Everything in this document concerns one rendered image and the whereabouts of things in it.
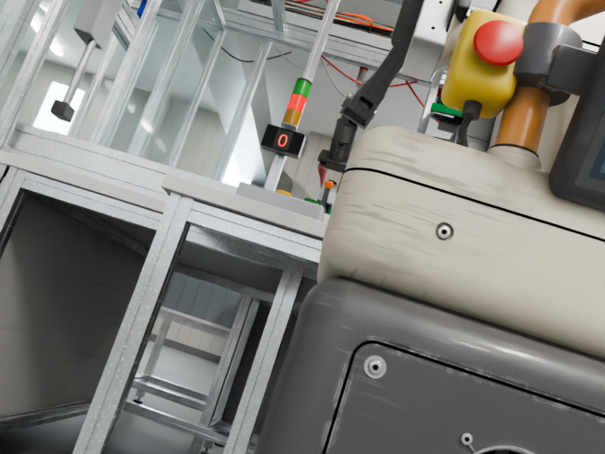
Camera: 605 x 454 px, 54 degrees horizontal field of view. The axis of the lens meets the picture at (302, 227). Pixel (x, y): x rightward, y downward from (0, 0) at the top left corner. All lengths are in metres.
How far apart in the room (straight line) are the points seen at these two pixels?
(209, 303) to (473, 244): 3.14
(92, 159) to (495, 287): 1.32
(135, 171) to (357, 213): 1.19
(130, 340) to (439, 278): 0.79
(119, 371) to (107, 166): 0.65
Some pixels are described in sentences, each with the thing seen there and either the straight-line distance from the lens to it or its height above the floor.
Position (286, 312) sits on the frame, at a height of 0.70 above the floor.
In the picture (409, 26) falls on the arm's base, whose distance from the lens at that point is 1.03.
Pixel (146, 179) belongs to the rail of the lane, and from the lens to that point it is 1.56.
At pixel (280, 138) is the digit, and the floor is 1.21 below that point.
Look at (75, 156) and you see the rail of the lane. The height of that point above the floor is 0.91.
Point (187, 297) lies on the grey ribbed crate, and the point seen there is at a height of 0.71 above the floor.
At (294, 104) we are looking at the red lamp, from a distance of 1.86.
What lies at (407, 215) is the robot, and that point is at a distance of 0.42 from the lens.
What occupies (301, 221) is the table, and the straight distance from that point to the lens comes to 1.08.
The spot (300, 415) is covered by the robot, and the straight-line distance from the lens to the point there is 0.41.
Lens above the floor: 0.63
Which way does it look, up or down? 11 degrees up
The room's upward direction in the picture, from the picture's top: 18 degrees clockwise
